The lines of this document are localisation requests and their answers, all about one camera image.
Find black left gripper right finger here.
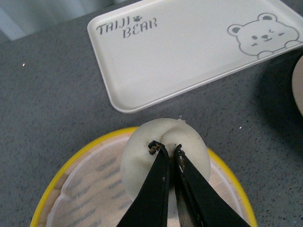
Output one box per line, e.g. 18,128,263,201
174,144,245,227

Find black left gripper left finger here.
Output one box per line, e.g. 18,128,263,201
118,141,170,227

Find white steamed bun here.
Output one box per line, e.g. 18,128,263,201
120,118,211,201

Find black rimmed tan plate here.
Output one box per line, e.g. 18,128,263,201
290,55,303,115

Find white Taiji Bear tray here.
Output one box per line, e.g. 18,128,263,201
87,0,303,113

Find white mesh steamer liner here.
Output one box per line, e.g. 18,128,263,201
46,141,180,227

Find yellow rimmed bamboo steamer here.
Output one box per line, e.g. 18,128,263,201
29,126,258,227

